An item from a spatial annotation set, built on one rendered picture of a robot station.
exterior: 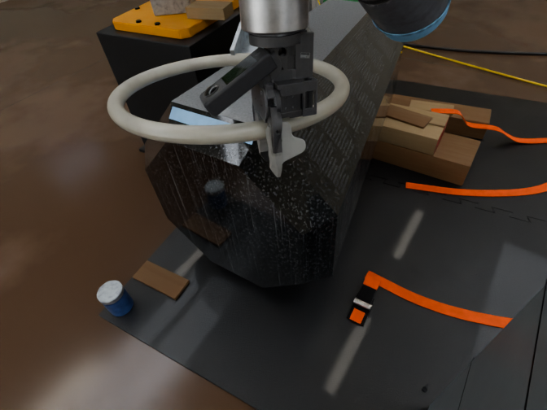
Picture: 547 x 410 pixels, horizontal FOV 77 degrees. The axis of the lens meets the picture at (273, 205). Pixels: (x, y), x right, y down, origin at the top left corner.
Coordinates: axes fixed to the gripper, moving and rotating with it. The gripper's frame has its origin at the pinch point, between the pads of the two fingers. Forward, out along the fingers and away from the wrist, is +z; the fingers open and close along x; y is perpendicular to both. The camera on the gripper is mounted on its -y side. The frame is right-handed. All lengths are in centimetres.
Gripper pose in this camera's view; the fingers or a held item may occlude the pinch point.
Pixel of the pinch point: (267, 163)
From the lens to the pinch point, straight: 58.8
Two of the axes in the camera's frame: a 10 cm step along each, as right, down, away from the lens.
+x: -3.4, -5.5, 7.6
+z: 0.4, 8.0, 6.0
